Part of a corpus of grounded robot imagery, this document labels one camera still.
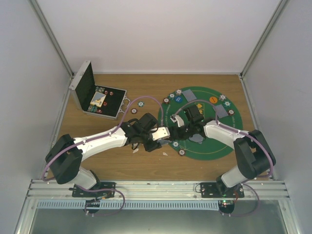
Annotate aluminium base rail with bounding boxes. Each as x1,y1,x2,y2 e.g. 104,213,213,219
26,180,290,211

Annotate blue small blind button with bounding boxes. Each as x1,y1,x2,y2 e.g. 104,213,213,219
174,96,183,103

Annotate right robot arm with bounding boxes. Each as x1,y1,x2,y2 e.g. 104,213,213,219
169,105,276,197

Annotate white debris pile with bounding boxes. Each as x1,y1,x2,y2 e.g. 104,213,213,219
133,148,168,156

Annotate orange big blind button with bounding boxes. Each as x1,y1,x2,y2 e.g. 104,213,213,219
209,97,218,104

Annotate chips in case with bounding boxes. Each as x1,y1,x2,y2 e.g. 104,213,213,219
96,86,105,93

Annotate aluminium poker case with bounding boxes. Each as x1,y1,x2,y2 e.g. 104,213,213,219
69,60,130,120

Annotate round green poker mat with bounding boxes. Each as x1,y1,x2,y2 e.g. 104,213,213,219
158,86,243,160

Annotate card pack in case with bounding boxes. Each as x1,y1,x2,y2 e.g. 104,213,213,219
90,92,106,107

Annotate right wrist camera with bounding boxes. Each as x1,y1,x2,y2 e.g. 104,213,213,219
170,115,185,128

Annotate blue playing card deck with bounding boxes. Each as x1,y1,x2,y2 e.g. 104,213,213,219
158,139,170,145

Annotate card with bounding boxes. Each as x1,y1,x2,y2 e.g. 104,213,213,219
189,134,205,144
214,105,229,118
182,89,197,102

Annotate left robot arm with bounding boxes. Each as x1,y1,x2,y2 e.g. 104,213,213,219
46,113,170,197

